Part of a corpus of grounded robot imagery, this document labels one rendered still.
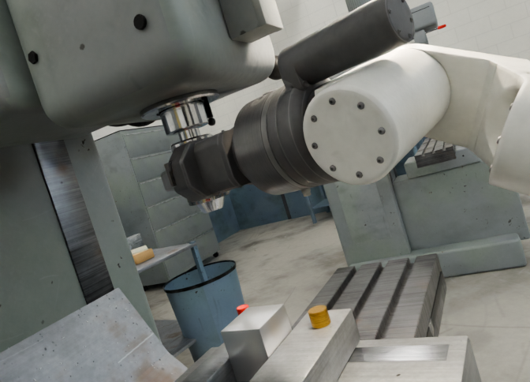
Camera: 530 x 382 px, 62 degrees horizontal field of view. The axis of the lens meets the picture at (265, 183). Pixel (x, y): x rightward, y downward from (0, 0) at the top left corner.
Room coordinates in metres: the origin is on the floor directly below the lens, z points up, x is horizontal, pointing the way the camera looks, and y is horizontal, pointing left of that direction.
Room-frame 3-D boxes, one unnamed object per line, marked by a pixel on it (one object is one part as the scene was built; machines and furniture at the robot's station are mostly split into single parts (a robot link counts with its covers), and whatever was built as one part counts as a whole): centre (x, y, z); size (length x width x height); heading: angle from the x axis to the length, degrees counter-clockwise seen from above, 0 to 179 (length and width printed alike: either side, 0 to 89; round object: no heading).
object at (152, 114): (0.48, 0.06, 1.31); 0.09 x 0.09 x 0.01
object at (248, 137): (0.41, 0.00, 1.23); 0.13 x 0.12 x 0.10; 134
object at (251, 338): (0.49, 0.06, 1.03); 0.06 x 0.05 x 0.06; 150
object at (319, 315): (0.49, -0.01, 1.04); 0.02 x 0.02 x 0.02
